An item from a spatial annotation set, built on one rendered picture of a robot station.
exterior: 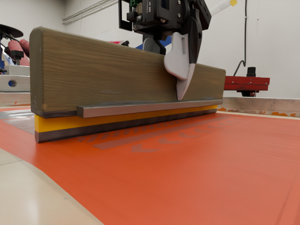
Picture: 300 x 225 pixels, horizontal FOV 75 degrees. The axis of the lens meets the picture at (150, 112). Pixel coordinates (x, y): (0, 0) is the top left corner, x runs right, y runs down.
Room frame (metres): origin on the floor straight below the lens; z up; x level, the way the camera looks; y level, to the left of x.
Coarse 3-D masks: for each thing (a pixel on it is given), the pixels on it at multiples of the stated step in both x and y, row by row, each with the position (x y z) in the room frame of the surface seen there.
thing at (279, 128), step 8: (216, 112) 0.46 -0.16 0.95; (256, 120) 0.34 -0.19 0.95; (264, 120) 0.34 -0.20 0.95; (272, 120) 0.35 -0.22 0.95; (280, 120) 0.35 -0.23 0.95; (288, 120) 0.35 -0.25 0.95; (296, 120) 0.35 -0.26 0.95; (232, 128) 0.26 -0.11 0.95; (240, 128) 0.26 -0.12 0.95; (248, 128) 0.26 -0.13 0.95; (256, 128) 0.26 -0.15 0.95; (264, 128) 0.27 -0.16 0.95; (272, 128) 0.27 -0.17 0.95; (280, 128) 0.27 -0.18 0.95; (288, 128) 0.27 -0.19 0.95; (296, 128) 0.27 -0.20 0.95; (264, 136) 0.22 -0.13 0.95; (272, 136) 0.22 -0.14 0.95; (280, 136) 0.22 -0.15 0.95; (288, 136) 0.22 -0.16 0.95; (296, 136) 0.22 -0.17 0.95
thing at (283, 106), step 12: (0, 96) 0.52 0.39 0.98; (12, 96) 0.54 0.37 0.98; (24, 96) 0.56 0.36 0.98; (228, 96) 0.49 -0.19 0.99; (240, 96) 0.51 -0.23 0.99; (228, 108) 0.49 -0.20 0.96; (240, 108) 0.47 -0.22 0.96; (252, 108) 0.45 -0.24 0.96; (264, 108) 0.44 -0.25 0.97; (276, 108) 0.42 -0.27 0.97; (288, 108) 0.41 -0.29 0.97
